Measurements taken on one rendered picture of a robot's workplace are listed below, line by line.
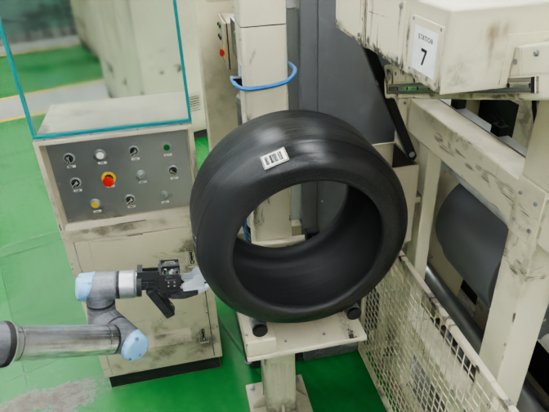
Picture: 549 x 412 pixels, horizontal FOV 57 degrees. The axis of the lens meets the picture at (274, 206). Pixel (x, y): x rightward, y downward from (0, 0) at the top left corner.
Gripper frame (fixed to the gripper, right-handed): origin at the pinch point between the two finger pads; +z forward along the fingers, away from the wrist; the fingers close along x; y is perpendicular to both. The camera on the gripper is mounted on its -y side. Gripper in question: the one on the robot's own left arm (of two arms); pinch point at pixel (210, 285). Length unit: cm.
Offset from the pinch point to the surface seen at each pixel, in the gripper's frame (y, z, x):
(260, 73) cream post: 53, 16, 28
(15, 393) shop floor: -113, -83, 70
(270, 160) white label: 43.4, 11.9, -10.5
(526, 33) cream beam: 78, 49, -34
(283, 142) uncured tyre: 46.1, 15.4, -6.6
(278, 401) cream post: -88, 34, 28
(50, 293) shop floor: -113, -79, 142
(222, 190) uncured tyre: 34.9, 1.4, -8.5
